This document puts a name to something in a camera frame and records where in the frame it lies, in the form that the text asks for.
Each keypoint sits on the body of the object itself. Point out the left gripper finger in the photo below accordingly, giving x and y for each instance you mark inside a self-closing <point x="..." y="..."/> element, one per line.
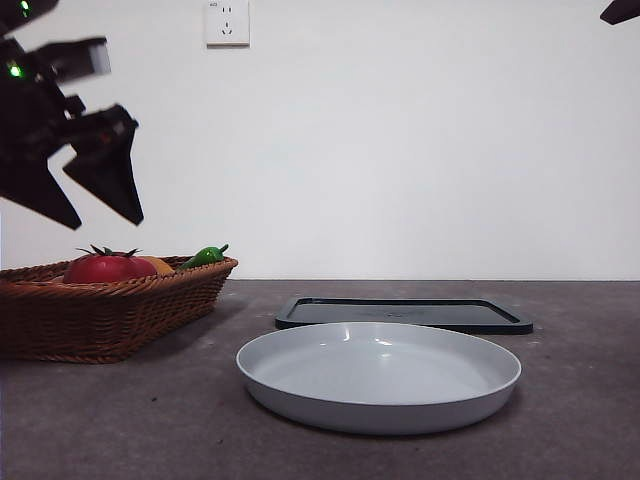
<point x="40" y="192"/>
<point x="110" y="170"/>

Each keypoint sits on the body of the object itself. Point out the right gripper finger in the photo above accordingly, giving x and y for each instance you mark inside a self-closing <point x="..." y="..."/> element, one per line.
<point x="625" y="11"/>

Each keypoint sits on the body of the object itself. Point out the red plastic tomato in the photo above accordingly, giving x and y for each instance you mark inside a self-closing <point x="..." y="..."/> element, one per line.
<point x="110" y="270"/>

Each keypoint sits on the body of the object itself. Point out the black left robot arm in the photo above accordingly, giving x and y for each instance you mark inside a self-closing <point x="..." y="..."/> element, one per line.
<point x="25" y="115"/>

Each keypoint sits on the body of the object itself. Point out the pale orange egg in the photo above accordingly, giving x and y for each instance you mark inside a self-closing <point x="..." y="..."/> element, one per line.
<point x="57" y="280"/>

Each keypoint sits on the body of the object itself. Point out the yellow-brown potato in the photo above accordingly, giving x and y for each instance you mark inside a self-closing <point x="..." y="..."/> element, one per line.
<point x="161" y="266"/>

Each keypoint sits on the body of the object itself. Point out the green chili pepper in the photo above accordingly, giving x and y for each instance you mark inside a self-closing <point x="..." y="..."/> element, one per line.
<point x="205" y="257"/>

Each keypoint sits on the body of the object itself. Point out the brown wicker basket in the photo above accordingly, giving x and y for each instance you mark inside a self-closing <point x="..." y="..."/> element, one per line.
<point x="100" y="320"/>

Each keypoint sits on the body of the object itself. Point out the dark rectangular tray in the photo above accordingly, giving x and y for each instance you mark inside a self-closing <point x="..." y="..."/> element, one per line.
<point x="400" y="311"/>

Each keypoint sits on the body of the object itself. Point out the round white-grey plate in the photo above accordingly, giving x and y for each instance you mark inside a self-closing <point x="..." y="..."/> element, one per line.
<point x="380" y="400"/>

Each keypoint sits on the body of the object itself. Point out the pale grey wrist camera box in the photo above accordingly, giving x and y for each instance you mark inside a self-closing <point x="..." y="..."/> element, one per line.
<point x="99" y="57"/>

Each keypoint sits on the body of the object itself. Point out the white wall power socket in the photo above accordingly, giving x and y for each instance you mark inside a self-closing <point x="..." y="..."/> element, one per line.
<point x="228" y="25"/>

